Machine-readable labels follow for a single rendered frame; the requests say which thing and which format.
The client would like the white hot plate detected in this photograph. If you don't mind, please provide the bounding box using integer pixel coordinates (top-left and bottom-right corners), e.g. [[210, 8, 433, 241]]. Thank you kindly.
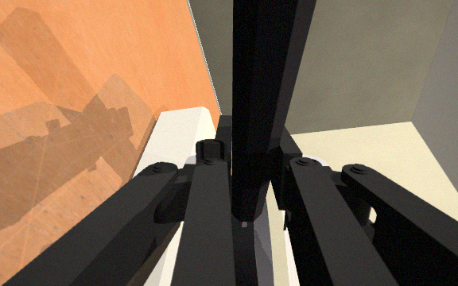
[[131, 106, 216, 286]]

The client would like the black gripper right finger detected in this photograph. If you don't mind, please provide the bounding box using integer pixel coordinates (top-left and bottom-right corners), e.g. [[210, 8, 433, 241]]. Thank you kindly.
[[270, 127, 458, 286]]

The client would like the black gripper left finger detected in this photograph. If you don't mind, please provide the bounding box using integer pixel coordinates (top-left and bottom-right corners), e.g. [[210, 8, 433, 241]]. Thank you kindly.
[[2, 115, 236, 286]]

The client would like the black frying pan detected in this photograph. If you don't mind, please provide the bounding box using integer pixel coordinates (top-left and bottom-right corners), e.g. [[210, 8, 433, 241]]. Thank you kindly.
[[231, 0, 316, 286]]

